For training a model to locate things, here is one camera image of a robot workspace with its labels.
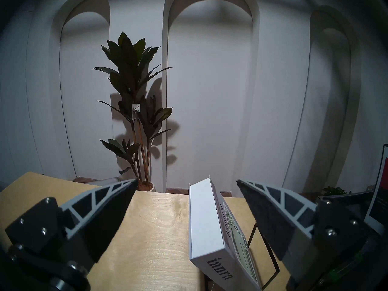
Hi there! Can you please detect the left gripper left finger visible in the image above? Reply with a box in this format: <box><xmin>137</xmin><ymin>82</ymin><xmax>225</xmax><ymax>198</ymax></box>
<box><xmin>5</xmin><ymin>178</ymin><xmax>139</xmax><ymax>264</ymax></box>

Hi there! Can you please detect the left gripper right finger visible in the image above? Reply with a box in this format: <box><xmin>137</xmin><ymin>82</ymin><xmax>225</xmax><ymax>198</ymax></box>
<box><xmin>236</xmin><ymin>179</ymin><xmax>376</xmax><ymax>283</ymax></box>

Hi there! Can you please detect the white ianra book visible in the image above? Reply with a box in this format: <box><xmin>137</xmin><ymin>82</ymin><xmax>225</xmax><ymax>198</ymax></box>
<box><xmin>189</xmin><ymin>174</ymin><xmax>263</xmax><ymax>291</ymax></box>

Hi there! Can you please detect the black Crime and Punishment book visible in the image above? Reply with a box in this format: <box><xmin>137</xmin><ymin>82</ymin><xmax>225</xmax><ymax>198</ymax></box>
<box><xmin>363</xmin><ymin>143</ymin><xmax>388</xmax><ymax>237</ymax></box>

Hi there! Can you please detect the light wooden table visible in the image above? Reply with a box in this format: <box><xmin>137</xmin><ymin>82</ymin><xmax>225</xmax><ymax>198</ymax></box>
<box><xmin>0</xmin><ymin>172</ymin><xmax>291</xmax><ymax>291</ymax></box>

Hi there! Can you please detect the small green plant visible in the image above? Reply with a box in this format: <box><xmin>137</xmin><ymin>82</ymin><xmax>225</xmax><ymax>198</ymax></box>
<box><xmin>321</xmin><ymin>186</ymin><xmax>352</xmax><ymax>197</ymax></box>

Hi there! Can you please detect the tall dark green potted plant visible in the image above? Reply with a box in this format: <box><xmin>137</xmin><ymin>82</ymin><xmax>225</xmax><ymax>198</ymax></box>
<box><xmin>92</xmin><ymin>32</ymin><xmax>173</xmax><ymax>192</ymax></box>

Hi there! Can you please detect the black wire book stand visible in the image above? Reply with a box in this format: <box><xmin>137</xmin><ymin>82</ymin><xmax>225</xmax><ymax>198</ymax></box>
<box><xmin>203</xmin><ymin>221</ymin><xmax>280</xmax><ymax>291</ymax></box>

